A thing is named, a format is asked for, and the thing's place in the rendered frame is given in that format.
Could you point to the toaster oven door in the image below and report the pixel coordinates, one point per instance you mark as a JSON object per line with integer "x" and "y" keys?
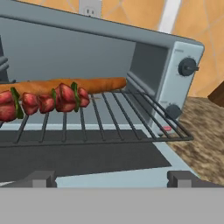
{"x": 96, "y": 162}

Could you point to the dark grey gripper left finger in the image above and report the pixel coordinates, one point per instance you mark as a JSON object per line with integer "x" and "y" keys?
{"x": 40, "y": 178}

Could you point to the large dark timer knob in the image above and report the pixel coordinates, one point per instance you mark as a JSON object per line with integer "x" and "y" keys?
{"x": 187, "y": 66}

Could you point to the small dark oven knob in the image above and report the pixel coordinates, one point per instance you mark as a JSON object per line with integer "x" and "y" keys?
{"x": 173, "y": 111}

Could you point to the red and green kebab skewer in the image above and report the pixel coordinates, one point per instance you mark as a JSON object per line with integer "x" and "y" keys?
{"x": 43, "y": 102}

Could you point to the grey toaster oven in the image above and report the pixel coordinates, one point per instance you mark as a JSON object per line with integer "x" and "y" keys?
{"x": 87, "y": 58}

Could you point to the white wall socket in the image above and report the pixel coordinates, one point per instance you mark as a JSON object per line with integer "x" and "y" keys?
{"x": 90, "y": 8}

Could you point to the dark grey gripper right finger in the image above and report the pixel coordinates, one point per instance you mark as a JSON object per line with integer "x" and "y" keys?
{"x": 182, "y": 178}

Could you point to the brown baguette bread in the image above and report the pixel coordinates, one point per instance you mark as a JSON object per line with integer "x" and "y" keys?
{"x": 96, "y": 84}

